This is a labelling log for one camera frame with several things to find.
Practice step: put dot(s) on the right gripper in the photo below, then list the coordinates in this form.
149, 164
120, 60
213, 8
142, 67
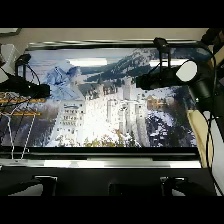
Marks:
156, 80

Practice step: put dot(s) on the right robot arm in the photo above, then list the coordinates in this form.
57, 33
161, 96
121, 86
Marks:
200, 90

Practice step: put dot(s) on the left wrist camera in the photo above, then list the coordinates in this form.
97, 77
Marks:
23, 60

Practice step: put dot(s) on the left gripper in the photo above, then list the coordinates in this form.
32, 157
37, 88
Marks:
37, 90

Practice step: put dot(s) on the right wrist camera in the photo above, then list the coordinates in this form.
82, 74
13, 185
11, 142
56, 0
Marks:
161, 45

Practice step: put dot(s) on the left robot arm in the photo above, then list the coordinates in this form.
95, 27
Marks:
10, 85

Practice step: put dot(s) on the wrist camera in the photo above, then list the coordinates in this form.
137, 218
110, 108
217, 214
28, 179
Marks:
23, 60
161, 45

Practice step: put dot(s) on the silver frame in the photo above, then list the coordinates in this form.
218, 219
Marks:
100, 163

